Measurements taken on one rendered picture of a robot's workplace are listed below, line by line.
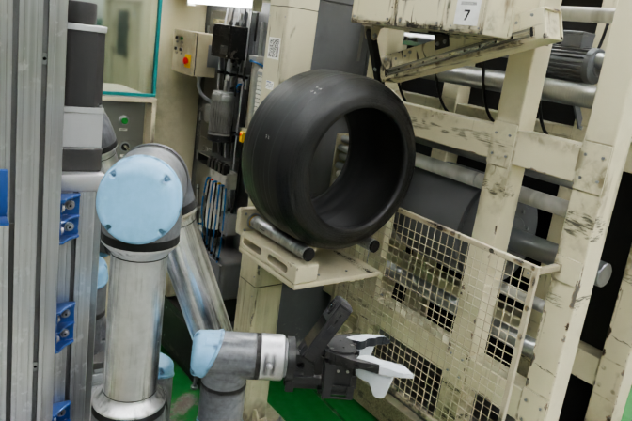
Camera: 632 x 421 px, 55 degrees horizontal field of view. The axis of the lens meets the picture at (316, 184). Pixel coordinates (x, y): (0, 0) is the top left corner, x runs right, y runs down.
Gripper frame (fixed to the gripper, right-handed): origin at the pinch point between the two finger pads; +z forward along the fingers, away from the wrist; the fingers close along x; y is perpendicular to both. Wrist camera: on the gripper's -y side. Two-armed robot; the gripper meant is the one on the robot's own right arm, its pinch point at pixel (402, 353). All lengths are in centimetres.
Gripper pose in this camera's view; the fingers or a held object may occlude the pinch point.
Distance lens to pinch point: 108.8
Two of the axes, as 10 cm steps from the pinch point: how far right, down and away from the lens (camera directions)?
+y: -1.2, 9.9, 1.0
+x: 1.3, 1.1, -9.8
